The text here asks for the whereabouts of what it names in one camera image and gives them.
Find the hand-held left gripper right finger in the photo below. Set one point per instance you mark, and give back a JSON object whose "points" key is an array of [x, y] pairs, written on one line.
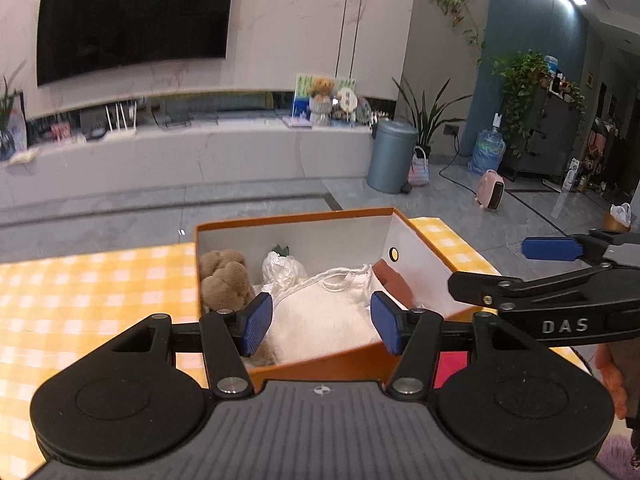
{"points": [[387, 322]]}

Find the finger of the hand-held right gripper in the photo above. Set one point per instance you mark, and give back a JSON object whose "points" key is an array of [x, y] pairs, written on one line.
{"points": [[560, 327], [547, 249]]}

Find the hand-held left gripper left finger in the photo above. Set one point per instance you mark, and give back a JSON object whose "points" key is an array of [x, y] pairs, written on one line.
{"points": [[257, 325]]}

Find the brown plush toy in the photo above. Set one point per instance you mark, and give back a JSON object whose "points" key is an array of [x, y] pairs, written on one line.
{"points": [[225, 280]]}

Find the clear plastic bag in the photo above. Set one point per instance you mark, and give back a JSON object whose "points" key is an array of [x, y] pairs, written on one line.
{"points": [[282, 270]]}

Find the orange cardboard box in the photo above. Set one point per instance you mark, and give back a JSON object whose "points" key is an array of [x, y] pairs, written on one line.
{"points": [[310, 360]]}

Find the person's right hand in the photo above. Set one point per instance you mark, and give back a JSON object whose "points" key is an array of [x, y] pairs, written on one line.
{"points": [[611, 375]]}

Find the red mat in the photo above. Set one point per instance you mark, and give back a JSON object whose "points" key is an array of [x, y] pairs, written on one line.
{"points": [[450, 367]]}

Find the basket with white bag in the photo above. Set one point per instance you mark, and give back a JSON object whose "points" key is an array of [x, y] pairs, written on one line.
{"points": [[619, 217]]}

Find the pink space heater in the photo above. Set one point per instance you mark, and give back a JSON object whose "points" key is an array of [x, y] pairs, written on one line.
{"points": [[490, 192]]}

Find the cluttered dark shelf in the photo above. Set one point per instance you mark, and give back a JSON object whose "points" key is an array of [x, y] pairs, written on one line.
{"points": [[605, 155]]}

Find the blue water jug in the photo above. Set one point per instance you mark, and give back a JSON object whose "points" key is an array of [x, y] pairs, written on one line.
{"points": [[487, 152]]}

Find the dark grey cabinet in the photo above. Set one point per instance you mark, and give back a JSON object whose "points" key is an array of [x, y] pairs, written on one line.
{"points": [[550, 135]]}

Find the pastel woven basket bag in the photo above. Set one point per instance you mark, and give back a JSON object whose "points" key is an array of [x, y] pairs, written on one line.
{"points": [[419, 170]]}

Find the yellow checked tablecloth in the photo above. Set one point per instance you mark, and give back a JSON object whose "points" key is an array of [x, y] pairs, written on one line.
{"points": [[100, 285]]}

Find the grey metal trash can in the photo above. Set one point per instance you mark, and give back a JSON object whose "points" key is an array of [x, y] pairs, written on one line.
{"points": [[390, 160]]}

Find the leafy green pothos plant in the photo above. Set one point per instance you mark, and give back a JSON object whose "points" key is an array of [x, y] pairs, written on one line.
{"points": [[520, 80]]}

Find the long-leaved potted plant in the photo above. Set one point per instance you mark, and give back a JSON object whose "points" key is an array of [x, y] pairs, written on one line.
{"points": [[430, 120]]}

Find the white marble television console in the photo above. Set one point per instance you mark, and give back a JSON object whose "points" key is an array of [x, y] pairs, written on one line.
{"points": [[200, 155]]}

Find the small blue bottle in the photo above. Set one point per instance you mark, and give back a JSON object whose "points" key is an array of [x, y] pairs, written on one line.
{"points": [[551, 64]]}

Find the flat white box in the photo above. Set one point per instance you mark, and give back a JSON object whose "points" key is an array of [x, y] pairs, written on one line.
{"points": [[296, 122]]}

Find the grey decorative stone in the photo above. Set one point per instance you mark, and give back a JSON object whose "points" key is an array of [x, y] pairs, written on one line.
{"points": [[364, 110]]}

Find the green and blue picture board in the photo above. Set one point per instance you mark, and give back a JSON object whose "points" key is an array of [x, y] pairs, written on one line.
{"points": [[300, 105]]}

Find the white round hand fan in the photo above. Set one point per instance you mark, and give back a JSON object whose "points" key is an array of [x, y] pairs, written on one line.
{"points": [[346, 100]]}

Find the white wifi router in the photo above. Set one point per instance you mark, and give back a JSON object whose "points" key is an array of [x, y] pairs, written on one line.
{"points": [[120, 132]]}

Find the brown teddy bear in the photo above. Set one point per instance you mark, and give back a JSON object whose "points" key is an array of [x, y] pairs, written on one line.
{"points": [[321, 87]]}

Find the hanging green vine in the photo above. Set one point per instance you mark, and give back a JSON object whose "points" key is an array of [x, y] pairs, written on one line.
{"points": [[457, 10]]}

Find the pink packet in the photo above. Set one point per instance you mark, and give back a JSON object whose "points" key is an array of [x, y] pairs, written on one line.
{"points": [[60, 131]]}

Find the white folded cloth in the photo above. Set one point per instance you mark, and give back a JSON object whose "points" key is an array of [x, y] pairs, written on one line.
{"points": [[24, 156]]}

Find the thin-leaved plant in vase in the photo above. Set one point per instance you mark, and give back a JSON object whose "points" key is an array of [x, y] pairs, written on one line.
{"points": [[7, 110]]}

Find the black flat television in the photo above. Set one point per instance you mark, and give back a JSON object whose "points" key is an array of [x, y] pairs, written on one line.
{"points": [[135, 15]]}

